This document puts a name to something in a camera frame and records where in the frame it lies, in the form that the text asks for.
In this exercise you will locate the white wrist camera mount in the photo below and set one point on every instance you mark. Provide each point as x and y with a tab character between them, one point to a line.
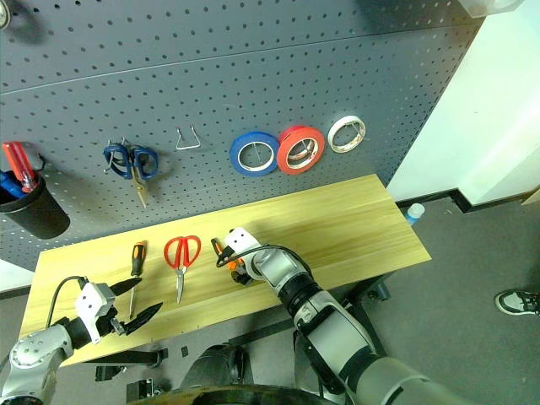
241	242
90	301

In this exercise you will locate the grey black sneaker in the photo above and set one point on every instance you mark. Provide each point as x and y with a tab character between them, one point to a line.
518	303

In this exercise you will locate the red tape roll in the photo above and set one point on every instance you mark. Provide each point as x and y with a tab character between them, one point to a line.
286	145

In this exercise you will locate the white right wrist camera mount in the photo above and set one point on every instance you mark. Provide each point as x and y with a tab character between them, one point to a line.
241	242

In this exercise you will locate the round pale object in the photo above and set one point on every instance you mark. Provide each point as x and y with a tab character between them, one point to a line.
3	14

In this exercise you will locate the black skirting strip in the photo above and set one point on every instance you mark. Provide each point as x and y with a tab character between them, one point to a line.
455	197

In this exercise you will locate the black cup holder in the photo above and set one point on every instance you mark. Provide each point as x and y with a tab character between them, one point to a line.
38	213

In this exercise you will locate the grey perforated pegboard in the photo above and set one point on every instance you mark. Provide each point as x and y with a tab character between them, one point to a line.
253	63

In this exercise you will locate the black rounded shape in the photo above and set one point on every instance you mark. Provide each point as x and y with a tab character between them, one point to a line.
236	396

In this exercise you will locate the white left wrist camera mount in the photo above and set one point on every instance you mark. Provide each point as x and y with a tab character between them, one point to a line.
90	301

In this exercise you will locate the dark grey rounded shape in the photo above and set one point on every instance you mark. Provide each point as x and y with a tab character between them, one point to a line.
211	363

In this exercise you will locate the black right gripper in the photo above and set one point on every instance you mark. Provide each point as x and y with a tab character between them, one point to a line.
240	277

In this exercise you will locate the white tape roll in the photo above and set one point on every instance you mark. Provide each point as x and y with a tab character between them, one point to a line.
335	130

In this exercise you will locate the bottle with blue label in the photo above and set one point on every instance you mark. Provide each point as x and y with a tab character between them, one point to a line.
414	213

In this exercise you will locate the light wooden board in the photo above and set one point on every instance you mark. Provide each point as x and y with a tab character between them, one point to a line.
532	198

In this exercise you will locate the metal hook holding shears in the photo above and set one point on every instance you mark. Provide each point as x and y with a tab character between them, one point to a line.
110	161

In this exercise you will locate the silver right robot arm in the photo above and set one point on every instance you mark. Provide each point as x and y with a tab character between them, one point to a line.
333	329

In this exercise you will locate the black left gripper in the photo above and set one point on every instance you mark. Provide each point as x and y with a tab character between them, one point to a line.
107	324

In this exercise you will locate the blue tape roll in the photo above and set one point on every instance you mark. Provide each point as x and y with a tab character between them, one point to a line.
235	157

